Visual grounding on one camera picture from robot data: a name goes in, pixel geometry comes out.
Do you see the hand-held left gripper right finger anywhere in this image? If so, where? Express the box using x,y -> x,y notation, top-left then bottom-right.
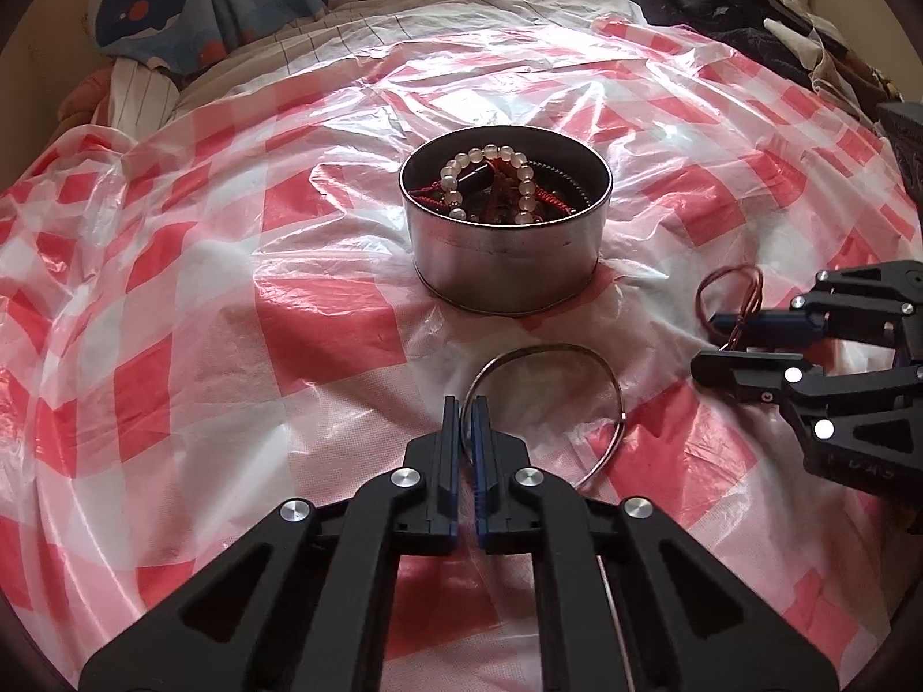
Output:
470,395 -> 841,692

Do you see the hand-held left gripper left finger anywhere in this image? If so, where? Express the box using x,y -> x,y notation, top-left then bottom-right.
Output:
78,395 -> 463,692

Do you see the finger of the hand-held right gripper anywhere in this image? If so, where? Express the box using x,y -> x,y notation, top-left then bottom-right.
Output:
691,349 -> 916,448
710,259 -> 916,362

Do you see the thin red cord bracelet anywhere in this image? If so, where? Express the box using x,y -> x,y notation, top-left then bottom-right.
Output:
696,265 -> 766,354

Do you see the thin metal bangle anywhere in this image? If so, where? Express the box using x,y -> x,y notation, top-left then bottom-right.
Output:
461,344 -> 627,491

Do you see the round metal tin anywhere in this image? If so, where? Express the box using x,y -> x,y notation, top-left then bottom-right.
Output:
399,125 -> 614,317

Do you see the white bead bracelet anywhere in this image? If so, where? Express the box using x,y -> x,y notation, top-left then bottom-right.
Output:
437,144 -> 538,221

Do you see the red checkered plastic sheet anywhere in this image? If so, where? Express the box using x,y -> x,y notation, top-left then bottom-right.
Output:
0,0 -> 923,692

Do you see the beige cloth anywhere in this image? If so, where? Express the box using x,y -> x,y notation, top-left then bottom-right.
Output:
750,0 -> 838,88

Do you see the pile of dark clothes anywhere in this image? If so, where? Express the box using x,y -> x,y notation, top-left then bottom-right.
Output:
620,0 -> 902,102

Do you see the white grid bedsheet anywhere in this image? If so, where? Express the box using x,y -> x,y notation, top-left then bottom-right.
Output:
173,0 -> 650,123

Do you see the striped pillow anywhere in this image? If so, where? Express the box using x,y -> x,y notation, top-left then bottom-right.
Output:
90,58 -> 189,134

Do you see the orange cloth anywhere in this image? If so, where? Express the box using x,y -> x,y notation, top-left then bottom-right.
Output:
56,68 -> 117,123

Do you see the whale print cloth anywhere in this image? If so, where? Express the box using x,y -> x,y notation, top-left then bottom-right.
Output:
87,0 -> 325,77

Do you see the red beaded cord bracelet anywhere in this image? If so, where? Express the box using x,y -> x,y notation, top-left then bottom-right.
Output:
411,159 -> 578,226

